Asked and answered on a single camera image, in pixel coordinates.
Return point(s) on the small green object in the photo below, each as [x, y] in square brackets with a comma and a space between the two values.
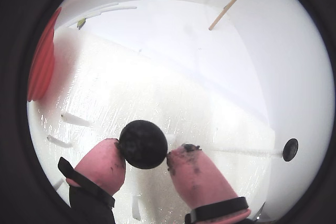
[81, 23]

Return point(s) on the red collapsible cup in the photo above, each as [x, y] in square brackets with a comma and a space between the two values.
[42, 64]

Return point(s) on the white foam base sheet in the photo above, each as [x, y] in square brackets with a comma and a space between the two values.
[183, 103]

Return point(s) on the pink-covered gripper finger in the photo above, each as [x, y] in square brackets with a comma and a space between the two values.
[199, 182]
[99, 166]

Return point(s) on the dark blueberry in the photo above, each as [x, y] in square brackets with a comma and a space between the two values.
[290, 149]
[144, 144]

